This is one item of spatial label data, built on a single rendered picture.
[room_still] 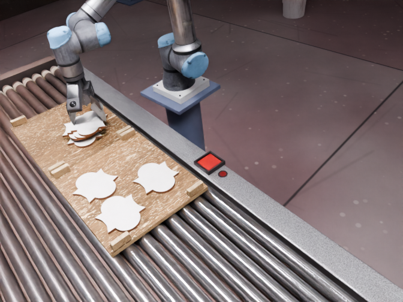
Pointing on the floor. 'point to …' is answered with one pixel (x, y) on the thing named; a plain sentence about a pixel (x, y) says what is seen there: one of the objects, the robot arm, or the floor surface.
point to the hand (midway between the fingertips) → (89, 123)
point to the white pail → (294, 8)
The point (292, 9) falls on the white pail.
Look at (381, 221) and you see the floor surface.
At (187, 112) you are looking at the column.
